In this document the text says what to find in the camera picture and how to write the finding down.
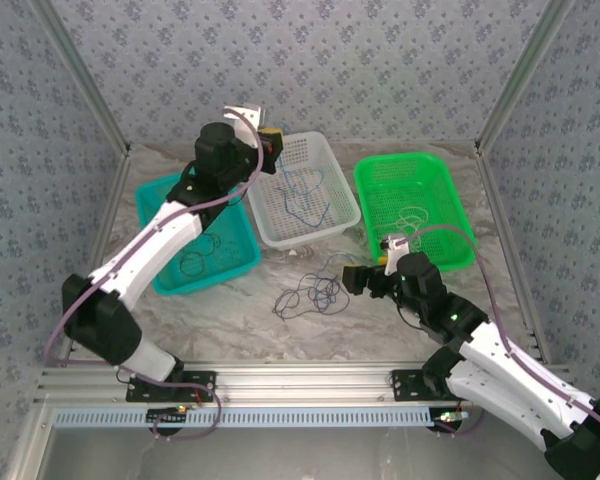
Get light blue cable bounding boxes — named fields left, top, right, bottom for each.
left=273, top=122, right=329, bottom=214

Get white cable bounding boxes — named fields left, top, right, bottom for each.
left=377, top=222, right=424, bottom=254
left=394, top=205, right=430, bottom=239

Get dark purple cable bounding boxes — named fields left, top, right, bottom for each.
left=272, top=273, right=331, bottom=321
left=299, top=272, right=342, bottom=316

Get dark blue cable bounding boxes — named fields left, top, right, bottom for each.
left=275, top=185, right=331, bottom=229

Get white plastic basket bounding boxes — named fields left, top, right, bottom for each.
left=247, top=132, right=362, bottom=250

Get teal plastic basket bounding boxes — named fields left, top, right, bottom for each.
left=134, top=172, right=263, bottom=297

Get green plastic basket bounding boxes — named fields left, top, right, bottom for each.
left=353, top=151, right=477, bottom=273

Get pile of thin cables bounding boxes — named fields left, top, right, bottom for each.
left=178, top=232, right=224, bottom=277

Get small black circuit board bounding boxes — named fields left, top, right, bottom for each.
left=431, top=408, right=470, bottom=434
left=146, top=405, right=189, bottom=425

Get grey metal panel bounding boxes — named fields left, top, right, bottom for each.
left=39, top=424, right=574, bottom=480

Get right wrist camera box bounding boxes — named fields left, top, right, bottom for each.
left=378, top=233, right=410, bottom=277

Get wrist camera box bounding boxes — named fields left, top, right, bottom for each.
left=223, top=103, right=265, bottom=150
left=378, top=233, right=410, bottom=277

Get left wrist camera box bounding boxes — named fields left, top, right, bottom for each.
left=223, top=103, right=265, bottom=150

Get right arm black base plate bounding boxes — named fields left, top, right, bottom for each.
left=390, top=368, right=456, bottom=403

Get aluminium mounting rail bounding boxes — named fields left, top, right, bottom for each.
left=33, top=362, right=580, bottom=407

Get aluminium side rail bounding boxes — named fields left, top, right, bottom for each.
left=57, top=148, right=133, bottom=369
left=474, top=148, right=552, bottom=365

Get slotted grey cable duct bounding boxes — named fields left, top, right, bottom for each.
left=53, top=407, right=434, bottom=430

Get aluminium frame post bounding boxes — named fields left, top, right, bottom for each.
left=27, top=0, right=133, bottom=157
left=473, top=0, right=579, bottom=156

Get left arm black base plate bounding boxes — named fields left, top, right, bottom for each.
left=126, top=369, right=217, bottom=404

